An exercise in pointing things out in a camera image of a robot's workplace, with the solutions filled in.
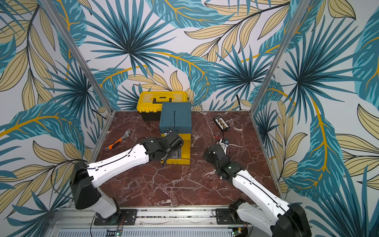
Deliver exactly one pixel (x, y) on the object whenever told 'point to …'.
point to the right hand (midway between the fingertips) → (213, 152)
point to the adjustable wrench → (127, 134)
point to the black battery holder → (221, 123)
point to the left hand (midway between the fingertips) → (173, 153)
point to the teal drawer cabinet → (176, 115)
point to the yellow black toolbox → (149, 104)
